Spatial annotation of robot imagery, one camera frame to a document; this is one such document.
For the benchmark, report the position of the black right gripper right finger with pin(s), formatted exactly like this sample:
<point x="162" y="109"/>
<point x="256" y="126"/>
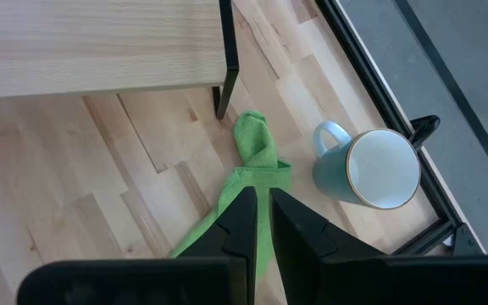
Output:
<point x="299" y="237"/>

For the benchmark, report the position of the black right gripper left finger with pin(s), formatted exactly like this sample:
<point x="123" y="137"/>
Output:
<point x="235" y="237"/>

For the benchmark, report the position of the green microfibre cloth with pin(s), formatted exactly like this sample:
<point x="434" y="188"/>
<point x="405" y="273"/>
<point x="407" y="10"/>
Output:
<point x="254" y="140"/>

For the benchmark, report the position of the black aluminium table frame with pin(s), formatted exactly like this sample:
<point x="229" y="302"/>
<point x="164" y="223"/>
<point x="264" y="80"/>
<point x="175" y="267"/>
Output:
<point x="367" y="68"/>

